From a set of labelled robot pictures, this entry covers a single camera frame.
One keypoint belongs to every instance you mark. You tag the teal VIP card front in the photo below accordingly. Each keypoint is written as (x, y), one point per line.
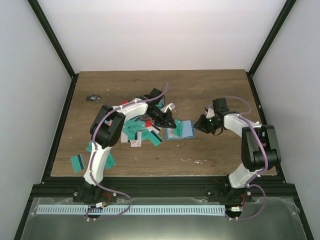
(179, 128)

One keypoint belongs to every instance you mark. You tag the white blossom card under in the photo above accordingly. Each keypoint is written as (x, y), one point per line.
(136, 143)

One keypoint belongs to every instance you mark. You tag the teal striped card left edge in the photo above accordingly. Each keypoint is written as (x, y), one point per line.
(77, 163)

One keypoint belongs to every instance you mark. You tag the black aluminium frame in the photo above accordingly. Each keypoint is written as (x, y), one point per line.
(158, 186)

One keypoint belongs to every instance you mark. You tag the small black card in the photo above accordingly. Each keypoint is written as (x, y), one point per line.
(93, 98)

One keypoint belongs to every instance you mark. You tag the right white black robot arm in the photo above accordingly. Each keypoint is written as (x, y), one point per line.
(260, 149)

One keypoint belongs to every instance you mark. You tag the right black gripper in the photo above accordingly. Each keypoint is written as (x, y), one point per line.
(201, 125)

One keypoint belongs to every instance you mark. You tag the light blue slotted rail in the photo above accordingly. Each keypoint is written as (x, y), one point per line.
(143, 210)

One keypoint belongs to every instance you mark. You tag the blue leather card holder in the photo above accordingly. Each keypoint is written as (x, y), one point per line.
(184, 130)

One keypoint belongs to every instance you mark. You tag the teal VIP card centre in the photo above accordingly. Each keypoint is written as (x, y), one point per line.
(131, 127)

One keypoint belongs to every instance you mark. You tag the teal vip card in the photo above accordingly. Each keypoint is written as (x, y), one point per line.
(131, 127)
(179, 128)

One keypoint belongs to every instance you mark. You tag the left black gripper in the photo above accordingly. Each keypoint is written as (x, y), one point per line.
(163, 122)

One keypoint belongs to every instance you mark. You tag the teal striped card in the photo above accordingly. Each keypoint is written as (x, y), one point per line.
(155, 139)

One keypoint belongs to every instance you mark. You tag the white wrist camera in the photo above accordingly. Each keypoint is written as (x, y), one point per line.
(169, 107)
(209, 112)

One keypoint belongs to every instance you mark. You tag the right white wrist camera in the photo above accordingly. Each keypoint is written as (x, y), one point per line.
(209, 112)

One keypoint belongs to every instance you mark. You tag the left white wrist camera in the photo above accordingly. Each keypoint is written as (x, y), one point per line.
(169, 107)

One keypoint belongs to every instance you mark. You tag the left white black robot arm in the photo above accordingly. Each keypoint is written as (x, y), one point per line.
(107, 128)

